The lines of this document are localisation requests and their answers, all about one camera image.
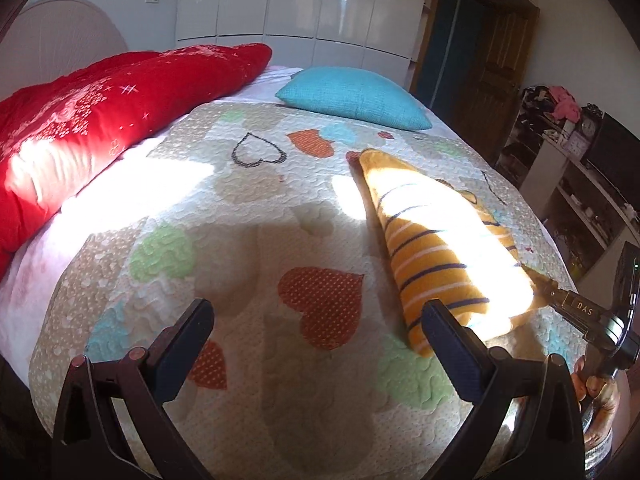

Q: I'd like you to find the teal pillow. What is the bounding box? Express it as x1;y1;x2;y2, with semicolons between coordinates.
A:
276;66;432;131

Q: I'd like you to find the round black clock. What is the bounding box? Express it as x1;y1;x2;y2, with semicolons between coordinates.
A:
580;116;599;140

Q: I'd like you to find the patchwork heart quilt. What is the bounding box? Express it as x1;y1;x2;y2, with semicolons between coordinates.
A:
28;102;584;479

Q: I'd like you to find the black television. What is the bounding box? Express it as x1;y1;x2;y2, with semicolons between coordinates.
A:
585;114;640;211

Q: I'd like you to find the yellow striped knit sweater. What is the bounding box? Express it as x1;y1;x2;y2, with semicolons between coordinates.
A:
359;148;545;358

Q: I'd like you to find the pink cloth on shelf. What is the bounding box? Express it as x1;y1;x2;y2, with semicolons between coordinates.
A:
548;86;582;124

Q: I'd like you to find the white glossy wardrobe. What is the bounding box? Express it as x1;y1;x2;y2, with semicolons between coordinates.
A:
176;0;425;87

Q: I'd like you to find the square white clock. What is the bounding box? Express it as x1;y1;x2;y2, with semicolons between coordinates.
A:
564;130;591;160

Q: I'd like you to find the white bed sheet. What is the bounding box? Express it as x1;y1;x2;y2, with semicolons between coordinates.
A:
0;64;306;376

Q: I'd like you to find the brown wooden door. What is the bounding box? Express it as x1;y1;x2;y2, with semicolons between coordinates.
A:
410;0;539;164

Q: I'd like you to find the red duvet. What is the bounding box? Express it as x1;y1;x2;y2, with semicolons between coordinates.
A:
1;44;272;270

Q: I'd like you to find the white shelving unit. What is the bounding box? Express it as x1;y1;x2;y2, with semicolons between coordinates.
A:
496;86;639;306

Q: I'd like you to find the person's right hand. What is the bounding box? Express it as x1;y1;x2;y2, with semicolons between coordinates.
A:
572;356;620;451

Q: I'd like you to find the white bed headboard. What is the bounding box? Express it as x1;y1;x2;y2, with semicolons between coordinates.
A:
0;0;128;99

